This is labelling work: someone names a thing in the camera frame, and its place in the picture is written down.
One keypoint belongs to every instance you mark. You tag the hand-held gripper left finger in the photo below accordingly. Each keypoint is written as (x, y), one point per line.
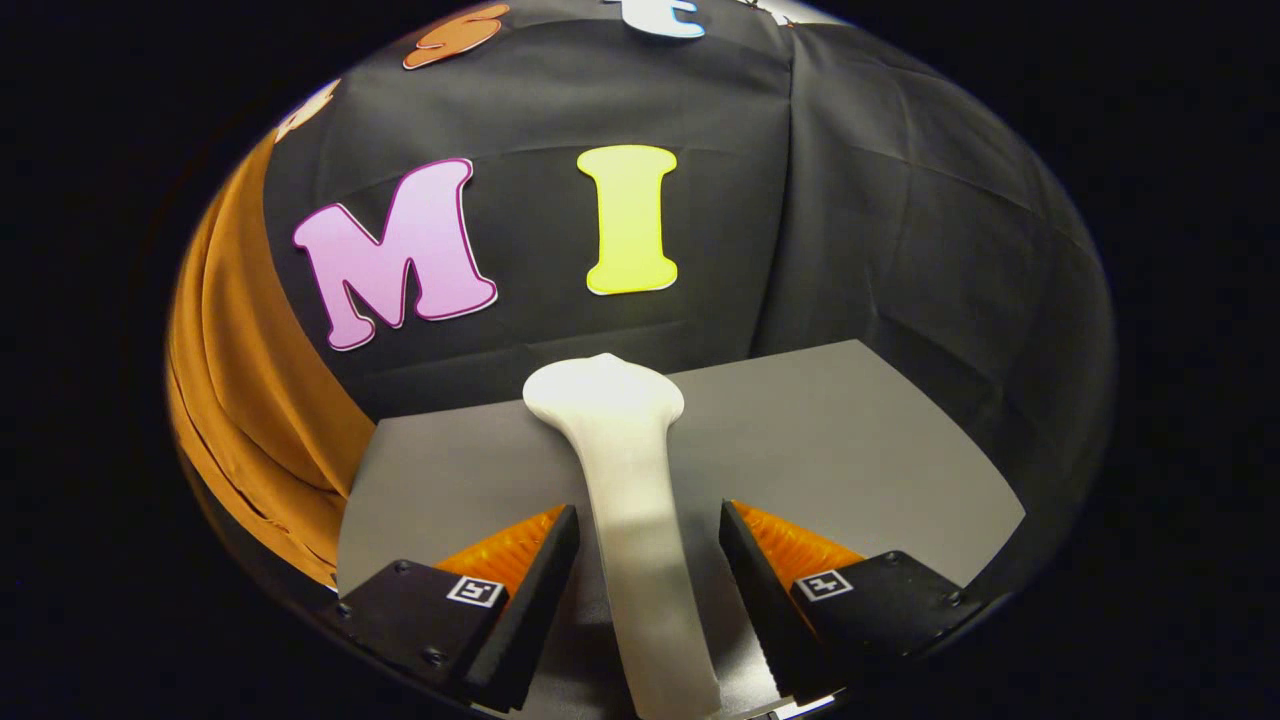
(535, 610)

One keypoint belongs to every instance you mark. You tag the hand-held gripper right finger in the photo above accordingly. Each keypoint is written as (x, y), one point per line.
(765, 610)

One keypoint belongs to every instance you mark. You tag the white garment steamer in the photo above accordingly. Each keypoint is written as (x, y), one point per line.
(630, 480)

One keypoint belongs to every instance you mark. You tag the brown button shirt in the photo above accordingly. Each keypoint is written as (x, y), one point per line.
(250, 400)

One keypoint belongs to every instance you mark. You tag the grey side table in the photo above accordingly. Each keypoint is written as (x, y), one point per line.
(850, 450)

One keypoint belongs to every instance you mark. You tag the black backdrop cloth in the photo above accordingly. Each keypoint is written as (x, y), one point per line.
(900, 200)

